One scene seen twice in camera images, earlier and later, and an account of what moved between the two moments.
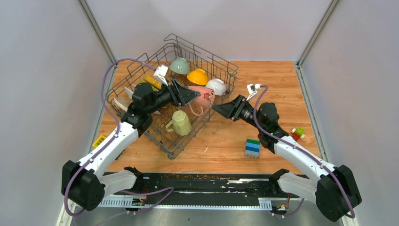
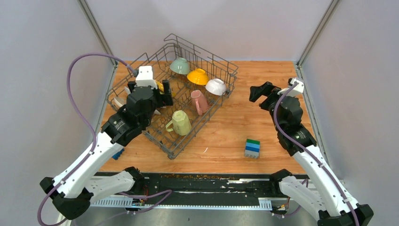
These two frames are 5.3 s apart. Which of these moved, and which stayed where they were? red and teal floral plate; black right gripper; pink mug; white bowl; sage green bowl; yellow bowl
Moved: black right gripper; pink mug
Stayed: red and teal floral plate; yellow bowl; white bowl; sage green bowl
